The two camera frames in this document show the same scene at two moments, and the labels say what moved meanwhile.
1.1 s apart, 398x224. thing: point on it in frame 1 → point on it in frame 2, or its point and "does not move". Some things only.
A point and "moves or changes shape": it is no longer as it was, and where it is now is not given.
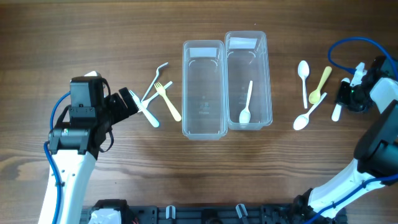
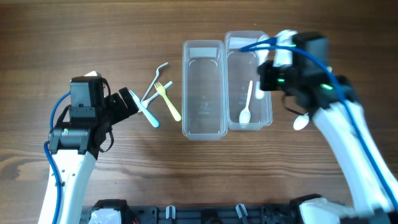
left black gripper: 122,112 does not move
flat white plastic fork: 145,103 does not move
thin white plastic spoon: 245,115 does not move
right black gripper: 342,87 → 265,70
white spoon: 337,109 moves or changes shape
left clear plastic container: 204,114 does not move
